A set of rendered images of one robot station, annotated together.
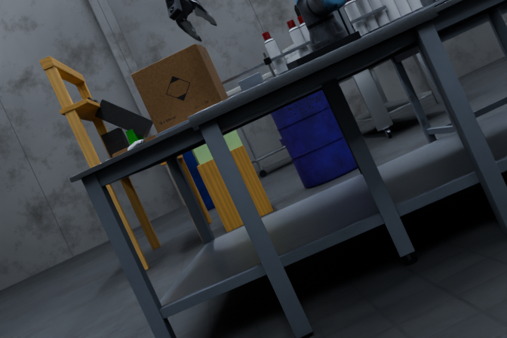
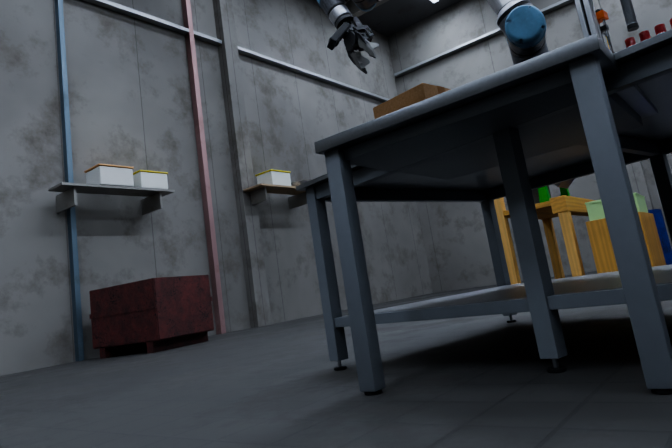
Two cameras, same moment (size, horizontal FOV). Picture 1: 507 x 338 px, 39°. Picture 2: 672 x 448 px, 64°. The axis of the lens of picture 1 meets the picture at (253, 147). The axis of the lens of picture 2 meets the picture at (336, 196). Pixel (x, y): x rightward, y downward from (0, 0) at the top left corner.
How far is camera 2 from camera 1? 1.52 m
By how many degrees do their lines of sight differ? 43
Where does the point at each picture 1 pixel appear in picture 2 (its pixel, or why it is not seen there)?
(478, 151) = (623, 250)
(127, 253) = (321, 261)
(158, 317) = (331, 324)
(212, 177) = (598, 235)
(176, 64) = (404, 101)
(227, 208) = (607, 268)
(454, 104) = (600, 176)
